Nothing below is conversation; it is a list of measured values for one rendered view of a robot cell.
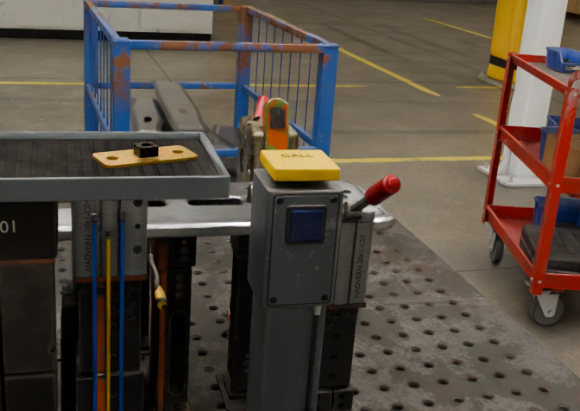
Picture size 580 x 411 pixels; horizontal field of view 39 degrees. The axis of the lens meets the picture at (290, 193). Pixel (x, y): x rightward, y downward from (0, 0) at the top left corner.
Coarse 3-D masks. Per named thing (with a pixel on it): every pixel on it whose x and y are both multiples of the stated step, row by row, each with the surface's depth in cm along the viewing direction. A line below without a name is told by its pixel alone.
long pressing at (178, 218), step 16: (240, 192) 112; (64, 208) 101; (160, 208) 104; (176, 208) 104; (192, 208) 104; (208, 208) 105; (224, 208) 105; (240, 208) 106; (384, 208) 111; (64, 224) 95; (160, 224) 97; (176, 224) 98; (192, 224) 98; (208, 224) 99; (224, 224) 99; (240, 224) 100; (384, 224) 105; (64, 240) 95
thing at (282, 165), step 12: (264, 156) 73; (276, 156) 73; (288, 156) 73; (300, 156) 73; (312, 156) 73; (324, 156) 74; (276, 168) 69; (288, 168) 70; (300, 168) 70; (312, 168) 70; (324, 168) 70; (336, 168) 71; (276, 180) 70; (288, 180) 70; (300, 180) 70
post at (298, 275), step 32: (256, 192) 74; (288, 192) 70; (320, 192) 71; (256, 224) 74; (288, 224) 70; (256, 256) 74; (288, 256) 72; (320, 256) 73; (256, 288) 74; (288, 288) 73; (320, 288) 74; (256, 320) 77; (288, 320) 75; (320, 320) 75; (256, 352) 78; (288, 352) 76; (320, 352) 77; (256, 384) 78; (288, 384) 77
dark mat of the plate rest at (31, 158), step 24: (0, 144) 70; (24, 144) 71; (48, 144) 71; (72, 144) 72; (96, 144) 72; (120, 144) 73; (168, 144) 74; (192, 144) 74; (0, 168) 64; (24, 168) 64; (48, 168) 65; (72, 168) 65; (96, 168) 66; (120, 168) 66; (144, 168) 67; (168, 168) 67; (192, 168) 67
